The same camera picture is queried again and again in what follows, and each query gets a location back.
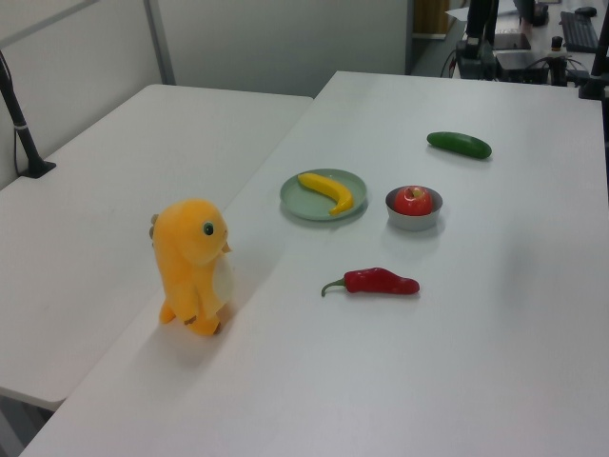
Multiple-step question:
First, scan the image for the yellow toy banana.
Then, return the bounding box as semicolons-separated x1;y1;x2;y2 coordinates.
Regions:
297;172;356;217

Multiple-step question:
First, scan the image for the pale green plastic plate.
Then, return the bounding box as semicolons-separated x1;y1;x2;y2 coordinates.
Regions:
279;169;369;222

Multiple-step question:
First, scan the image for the red toy chili pepper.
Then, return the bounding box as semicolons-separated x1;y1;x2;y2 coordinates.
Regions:
321;267;422;298

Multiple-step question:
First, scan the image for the small silver metal bowl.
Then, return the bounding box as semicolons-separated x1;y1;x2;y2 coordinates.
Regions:
384;185;444;232

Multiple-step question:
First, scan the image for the red toy apple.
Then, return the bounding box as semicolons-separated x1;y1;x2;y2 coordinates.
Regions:
392;186;434;216

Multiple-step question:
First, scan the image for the orange plush toy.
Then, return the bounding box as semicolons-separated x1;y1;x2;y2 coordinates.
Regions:
149;197;237;338

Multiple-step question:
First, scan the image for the green toy cucumber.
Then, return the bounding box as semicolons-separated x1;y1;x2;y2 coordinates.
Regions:
426;130;493;160

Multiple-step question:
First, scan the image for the black control box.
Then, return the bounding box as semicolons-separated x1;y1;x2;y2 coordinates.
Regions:
455;39;497;81

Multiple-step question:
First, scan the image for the yellow wooden panel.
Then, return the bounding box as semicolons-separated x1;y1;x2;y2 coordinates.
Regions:
412;0;449;38

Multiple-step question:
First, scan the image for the black electronics box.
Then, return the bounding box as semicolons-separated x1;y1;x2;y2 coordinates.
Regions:
494;50;549;83

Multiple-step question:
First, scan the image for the black monitor stand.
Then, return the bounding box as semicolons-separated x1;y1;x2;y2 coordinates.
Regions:
464;0;500;47

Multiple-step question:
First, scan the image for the black pole with base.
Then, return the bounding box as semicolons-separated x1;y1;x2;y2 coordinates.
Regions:
0;47;57;180

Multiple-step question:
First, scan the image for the black keyboard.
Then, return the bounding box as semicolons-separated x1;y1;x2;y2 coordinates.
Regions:
560;10;601;52

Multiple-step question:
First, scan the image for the black camera stand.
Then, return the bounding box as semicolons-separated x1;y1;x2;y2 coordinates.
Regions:
578;18;609;101

